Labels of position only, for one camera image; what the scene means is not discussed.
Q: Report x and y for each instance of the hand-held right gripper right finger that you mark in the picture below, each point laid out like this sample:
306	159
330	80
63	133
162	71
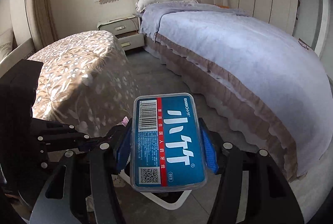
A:
209	151

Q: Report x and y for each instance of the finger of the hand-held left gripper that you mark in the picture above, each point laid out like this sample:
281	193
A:
54	129
78	143

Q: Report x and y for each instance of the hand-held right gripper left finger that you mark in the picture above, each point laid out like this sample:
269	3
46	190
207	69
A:
122	147

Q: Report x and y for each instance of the blue label clear plastic box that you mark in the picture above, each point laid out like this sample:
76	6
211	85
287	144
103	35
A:
169	146

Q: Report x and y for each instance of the white trash bin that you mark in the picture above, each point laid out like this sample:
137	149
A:
166	203

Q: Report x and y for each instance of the beige window seat cover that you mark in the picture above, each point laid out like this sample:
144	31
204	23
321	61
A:
15	53

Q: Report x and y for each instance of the brown bed skirt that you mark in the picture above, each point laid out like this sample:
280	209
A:
234	101

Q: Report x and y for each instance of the round table with floral cloth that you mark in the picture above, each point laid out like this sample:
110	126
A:
83	75

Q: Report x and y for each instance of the bed with lavender cover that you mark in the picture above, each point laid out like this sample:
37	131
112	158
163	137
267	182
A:
247	52

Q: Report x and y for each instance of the beige nightstand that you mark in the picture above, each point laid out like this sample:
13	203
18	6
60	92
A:
124	29

